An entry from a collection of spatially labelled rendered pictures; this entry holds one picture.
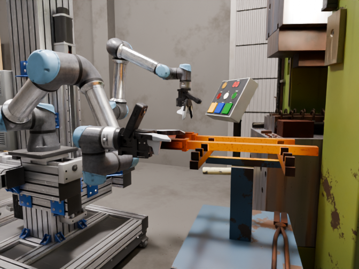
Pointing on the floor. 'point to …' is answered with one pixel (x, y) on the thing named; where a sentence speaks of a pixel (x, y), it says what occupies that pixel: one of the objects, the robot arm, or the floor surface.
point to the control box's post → (236, 136)
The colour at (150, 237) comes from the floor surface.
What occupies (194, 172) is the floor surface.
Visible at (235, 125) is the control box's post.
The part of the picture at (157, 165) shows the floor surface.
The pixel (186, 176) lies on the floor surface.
